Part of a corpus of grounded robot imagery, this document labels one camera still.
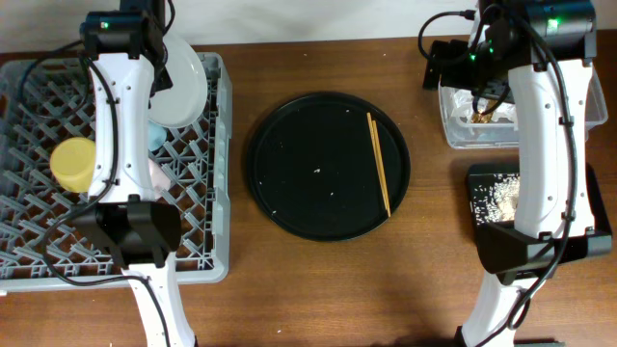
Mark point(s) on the rice and food scraps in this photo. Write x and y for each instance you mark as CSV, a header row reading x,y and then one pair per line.
x,y
497,200

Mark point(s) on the grey plastic dishwasher rack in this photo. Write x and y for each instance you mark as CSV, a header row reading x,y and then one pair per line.
x,y
195,159

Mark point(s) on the light blue plastic cup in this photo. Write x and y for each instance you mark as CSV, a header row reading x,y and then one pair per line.
x,y
157,136

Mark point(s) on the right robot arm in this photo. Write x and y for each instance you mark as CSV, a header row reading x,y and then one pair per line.
x,y
541,53

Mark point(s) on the black rectangular tray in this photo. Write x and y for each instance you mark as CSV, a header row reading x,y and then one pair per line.
x,y
482,181

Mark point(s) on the pink plastic cup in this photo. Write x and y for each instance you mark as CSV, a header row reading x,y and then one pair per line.
x,y
159,179

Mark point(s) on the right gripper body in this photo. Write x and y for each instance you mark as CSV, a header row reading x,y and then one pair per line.
x,y
473,72

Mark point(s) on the grey plate with food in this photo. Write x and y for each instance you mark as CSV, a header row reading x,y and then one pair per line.
x,y
185,100

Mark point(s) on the white tissue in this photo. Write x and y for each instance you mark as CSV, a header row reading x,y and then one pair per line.
x,y
505,113
462,105

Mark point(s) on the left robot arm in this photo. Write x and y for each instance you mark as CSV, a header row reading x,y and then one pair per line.
x,y
126,56

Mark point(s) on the gold snack wrapper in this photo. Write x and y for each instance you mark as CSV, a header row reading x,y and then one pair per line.
x,y
483,110

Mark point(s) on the clear plastic bin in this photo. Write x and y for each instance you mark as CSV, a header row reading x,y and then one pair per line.
x,y
463,135

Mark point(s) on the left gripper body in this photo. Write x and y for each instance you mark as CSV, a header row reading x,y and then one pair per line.
x,y
167,82

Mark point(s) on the yellow plastic bowl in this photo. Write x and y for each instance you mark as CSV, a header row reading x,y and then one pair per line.
x,y
72,164

